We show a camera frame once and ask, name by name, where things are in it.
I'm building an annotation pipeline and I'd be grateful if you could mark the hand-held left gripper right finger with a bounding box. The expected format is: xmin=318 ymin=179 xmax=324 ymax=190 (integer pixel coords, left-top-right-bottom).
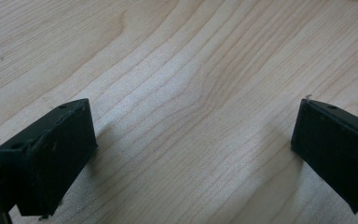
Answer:
xmin=290 ymin=98 xmax=358 ymax=216

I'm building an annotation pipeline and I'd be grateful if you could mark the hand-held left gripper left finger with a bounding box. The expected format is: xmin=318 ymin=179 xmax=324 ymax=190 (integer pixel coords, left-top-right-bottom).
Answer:
xmin=0 ymin=98 xmax=99 ymax=217

